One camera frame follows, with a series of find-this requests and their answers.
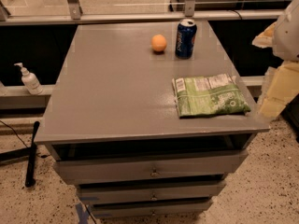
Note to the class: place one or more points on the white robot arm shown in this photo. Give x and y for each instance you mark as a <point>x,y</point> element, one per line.
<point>286,33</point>

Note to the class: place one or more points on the blue pepsi can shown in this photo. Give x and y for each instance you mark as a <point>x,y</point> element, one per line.
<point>186,33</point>

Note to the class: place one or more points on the grey drawer cabinet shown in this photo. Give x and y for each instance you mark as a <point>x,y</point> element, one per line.
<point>114,99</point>

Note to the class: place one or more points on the green chip bag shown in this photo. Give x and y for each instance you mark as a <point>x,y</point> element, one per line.
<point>208,96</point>

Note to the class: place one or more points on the orange fruit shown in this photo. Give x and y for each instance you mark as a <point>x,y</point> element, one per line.
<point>158,43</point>

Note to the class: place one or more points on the middle grey drawer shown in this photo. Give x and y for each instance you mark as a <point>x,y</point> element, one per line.
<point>156,192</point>

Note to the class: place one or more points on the grey drawer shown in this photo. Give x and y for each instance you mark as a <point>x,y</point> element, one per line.
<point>98,171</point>
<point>156,192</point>
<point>151,208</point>

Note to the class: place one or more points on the top grey drawer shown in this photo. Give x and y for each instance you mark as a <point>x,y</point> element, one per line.
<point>98,171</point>

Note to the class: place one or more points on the bottom grey drawer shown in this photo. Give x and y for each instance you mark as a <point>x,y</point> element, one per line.
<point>151,208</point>

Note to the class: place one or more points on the metal window railing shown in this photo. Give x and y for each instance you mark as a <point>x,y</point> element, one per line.
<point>50,12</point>

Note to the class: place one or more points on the white pump bottle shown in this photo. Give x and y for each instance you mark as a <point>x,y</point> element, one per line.
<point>30,80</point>

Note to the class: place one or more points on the black stand leg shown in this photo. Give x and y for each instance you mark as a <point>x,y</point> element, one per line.
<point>29,152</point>

